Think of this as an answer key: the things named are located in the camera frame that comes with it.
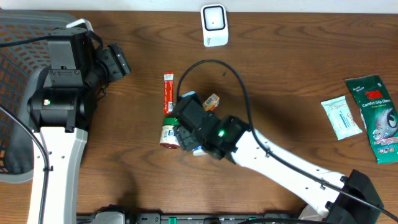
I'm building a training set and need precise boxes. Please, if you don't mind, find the grey plastic shopping basket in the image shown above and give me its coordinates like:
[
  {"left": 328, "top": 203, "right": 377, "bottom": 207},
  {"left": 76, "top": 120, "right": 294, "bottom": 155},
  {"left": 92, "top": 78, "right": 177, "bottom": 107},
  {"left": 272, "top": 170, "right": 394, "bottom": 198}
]
[{"left": 1, "top": 10, "right": 76, "bottom": 184}]

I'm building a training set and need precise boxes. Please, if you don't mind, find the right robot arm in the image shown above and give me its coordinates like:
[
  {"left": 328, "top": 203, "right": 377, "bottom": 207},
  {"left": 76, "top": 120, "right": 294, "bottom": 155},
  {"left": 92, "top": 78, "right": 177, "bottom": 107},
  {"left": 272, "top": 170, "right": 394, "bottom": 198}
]
[{"left": 175, "top": 113, "right": 384, "bottom": 223}]

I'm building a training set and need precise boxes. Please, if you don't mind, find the white barcode scanner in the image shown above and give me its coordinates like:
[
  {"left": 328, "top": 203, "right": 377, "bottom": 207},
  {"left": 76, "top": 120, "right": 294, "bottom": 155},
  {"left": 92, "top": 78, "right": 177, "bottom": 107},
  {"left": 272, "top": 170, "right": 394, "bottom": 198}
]
[{"left": 200, "top": 4, "right": 229, "bottom": 47}]

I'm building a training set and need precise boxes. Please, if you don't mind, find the orange Kleenex tissue pack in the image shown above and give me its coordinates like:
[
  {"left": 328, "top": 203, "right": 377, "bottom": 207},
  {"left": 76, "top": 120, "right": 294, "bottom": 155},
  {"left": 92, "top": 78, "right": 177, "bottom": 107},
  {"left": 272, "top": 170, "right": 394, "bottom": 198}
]
[{"left": 202, "top": 94, "right": 220, "bottom": 111}]

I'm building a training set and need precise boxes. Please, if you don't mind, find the white cotton swab tub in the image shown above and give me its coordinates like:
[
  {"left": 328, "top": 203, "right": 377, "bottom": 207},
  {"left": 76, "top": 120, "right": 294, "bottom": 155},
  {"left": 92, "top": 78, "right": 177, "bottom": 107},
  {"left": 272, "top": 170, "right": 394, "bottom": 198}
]
[{"left": 192, "top": 147, "right": 207, "bottom": 156}]

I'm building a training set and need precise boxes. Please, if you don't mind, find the black mounting rail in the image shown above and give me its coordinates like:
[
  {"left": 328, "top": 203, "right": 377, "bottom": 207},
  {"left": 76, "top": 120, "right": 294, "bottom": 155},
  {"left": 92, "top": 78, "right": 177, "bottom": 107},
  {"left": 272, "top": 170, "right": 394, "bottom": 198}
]
[{"left": 76, "top": 213, "right": 294, "bottom": 224}]

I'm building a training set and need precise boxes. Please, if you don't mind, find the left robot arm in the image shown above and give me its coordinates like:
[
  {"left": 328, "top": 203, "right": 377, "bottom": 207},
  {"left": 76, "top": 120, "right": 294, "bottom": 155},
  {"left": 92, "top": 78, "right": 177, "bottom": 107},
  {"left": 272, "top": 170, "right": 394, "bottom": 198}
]
[{"left": 27, "top": 27, "right": 131, "bottom": 223}]

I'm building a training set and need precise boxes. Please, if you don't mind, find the mint green wipes pack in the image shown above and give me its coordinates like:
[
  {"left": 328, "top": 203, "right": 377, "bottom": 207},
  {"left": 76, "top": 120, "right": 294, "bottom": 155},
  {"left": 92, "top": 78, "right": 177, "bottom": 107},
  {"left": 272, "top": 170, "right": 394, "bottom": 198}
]
[{"left": 321, "top": 96, "right": 362, "bottom": 140}]

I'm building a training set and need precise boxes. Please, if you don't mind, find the red box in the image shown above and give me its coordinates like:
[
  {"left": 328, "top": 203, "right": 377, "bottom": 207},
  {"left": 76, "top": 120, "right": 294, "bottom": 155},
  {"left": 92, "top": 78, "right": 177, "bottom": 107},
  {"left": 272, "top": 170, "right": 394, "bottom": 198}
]
[{"left": 164, "top": 71, "right": 174, "bottom": 114}]

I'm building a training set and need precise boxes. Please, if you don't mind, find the black camera cable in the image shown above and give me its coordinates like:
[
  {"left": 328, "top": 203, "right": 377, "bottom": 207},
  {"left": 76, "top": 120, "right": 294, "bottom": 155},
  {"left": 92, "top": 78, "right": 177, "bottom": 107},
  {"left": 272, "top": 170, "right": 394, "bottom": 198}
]
[
  {"left": 0, "top": 35, "right": 53, "bottom": 224},
  {"left": 176, "top": 58, "right": 398, "bottom": 222}
]

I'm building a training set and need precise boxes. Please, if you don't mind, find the green lid jar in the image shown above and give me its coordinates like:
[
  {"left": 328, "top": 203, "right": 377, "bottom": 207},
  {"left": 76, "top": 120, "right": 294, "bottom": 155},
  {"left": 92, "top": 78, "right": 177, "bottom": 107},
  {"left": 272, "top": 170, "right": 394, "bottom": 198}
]
[{"left": 159, "top": 117, "right": 180, "bottom": 149}]

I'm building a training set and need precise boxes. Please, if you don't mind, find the green 3M gloves package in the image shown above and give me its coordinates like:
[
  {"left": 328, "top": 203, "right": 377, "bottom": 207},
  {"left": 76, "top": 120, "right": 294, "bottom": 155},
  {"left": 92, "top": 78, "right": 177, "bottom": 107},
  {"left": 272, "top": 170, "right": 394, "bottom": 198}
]
[{"left": 345, "top": 75, "right": 397, "bottom": 164}]

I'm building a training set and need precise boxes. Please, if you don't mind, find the black left camera cable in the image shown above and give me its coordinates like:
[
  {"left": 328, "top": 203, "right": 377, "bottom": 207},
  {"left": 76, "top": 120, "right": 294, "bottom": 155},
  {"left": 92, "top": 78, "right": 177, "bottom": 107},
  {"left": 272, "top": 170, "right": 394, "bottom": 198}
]
[{"left": 0, "top": 35, "right": 53, "bottom": 224}]

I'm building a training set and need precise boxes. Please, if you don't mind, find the black right camera cable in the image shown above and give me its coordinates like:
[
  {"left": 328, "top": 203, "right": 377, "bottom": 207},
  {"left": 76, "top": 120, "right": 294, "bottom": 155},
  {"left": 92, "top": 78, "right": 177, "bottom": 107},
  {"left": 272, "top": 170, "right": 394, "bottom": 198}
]
[{"left": 176, "top": 58, "right": 398, "bottom": 222}]

